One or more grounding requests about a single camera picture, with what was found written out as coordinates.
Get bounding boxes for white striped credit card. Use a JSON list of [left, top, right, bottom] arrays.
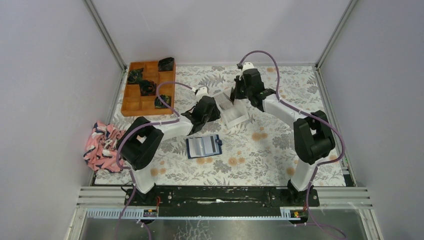
[[202, 134, 222, 156]]

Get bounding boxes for blue leather card holder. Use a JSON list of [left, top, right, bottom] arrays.
[[185, 134, 223, 159]]

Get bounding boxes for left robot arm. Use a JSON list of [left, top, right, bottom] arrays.
[[117, 95, 221, 206]]

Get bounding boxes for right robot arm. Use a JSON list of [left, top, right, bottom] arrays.
[[230, 64, 336, 206]]

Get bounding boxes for stack of cards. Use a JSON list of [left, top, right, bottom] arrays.
[[216, 93, 234, 111]]

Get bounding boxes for white plastic card box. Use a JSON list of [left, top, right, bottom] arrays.
[[212, 91, 249, 129]]

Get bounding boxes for dark rolled cloth bottom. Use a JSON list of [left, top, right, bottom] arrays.
[[154, 94, 172, 109]]

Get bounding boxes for dark rolled cloth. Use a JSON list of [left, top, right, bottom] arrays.
[[157, 57, 175, 72], [138, 79, 157, 97], [127, 68, 144, 85], [154, 94, 172, 109]]

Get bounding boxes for floral tablecloth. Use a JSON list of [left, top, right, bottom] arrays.
[[93, 66, 346, 186]]

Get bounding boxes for dark rolled cloth top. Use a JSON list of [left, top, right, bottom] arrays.
[[157, 57, 175, 72]]

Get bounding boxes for dark rolled cloth middle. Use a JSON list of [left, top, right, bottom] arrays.
[[138, 79, 157, 97]]

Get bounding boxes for wooden compartment tray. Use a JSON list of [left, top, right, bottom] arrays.
[[120, 57, 176, 117]]

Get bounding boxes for dark rolled cloth left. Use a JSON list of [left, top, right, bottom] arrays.
[[127, 68, 144, 85]]

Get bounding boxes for pink patterned cloth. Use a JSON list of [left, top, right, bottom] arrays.
[[83, 121, 125, 173]]

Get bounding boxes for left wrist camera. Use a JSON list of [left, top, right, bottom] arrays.
[[191, 86, 209, 99]]

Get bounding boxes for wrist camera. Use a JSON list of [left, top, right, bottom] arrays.
[[236, 62, 255, 72], [191, 86, 209, 99]]

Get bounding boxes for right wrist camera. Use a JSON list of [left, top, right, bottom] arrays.
[[236, 62, 255, 72]]

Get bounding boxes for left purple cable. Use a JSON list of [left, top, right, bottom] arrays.
[[114, 81, 200, 240]]

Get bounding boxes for purple cable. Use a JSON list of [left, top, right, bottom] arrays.
[[114, 81, 200, 240], [236, 50, 347, 239]]

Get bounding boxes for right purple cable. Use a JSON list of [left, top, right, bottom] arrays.
[[236, 50, 347, 239]]

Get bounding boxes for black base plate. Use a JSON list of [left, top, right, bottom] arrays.
[[124, 185, 320, 217]]

